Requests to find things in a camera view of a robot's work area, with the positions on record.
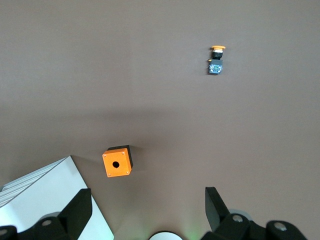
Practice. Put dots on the yellow mushroom push button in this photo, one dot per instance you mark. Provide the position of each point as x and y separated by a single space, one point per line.
215 62

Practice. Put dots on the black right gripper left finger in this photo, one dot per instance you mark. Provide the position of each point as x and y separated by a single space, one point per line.
77 212

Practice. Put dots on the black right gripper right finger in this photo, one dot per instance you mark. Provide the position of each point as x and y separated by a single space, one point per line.
215 212

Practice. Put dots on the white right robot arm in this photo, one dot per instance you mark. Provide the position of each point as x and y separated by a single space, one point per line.
166 236

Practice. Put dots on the orange button enclosure box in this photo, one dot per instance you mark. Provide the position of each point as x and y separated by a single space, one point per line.
115 165

